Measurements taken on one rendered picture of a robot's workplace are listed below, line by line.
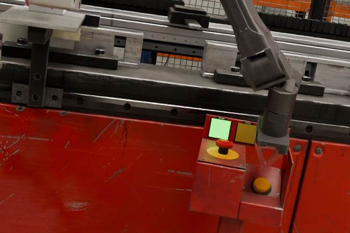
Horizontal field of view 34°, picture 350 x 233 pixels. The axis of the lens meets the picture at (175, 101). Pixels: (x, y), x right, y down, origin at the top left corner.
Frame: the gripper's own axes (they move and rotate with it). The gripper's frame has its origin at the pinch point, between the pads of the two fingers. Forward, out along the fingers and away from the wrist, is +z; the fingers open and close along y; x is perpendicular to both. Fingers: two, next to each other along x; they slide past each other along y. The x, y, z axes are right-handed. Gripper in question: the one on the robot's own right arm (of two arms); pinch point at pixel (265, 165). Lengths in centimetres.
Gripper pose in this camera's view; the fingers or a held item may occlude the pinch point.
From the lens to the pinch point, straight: 128.2
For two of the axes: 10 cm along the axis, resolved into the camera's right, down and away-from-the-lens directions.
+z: -1.2, 8.6, 4.9
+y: 1.5, -4.8, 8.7
